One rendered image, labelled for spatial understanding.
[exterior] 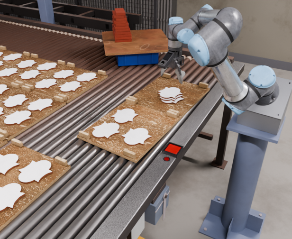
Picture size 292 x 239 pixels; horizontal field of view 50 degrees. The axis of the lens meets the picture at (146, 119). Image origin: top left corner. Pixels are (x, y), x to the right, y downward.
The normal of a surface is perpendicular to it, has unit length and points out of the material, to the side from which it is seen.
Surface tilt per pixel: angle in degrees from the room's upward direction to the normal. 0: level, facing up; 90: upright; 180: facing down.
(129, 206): 0
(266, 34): 90
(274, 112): 45
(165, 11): 90
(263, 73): 39
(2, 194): 0
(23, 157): 0
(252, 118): 90
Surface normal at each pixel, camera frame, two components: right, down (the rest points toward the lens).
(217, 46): 0.36, 0.56
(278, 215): 0.00, -0.84
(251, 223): -0.48, 0.48
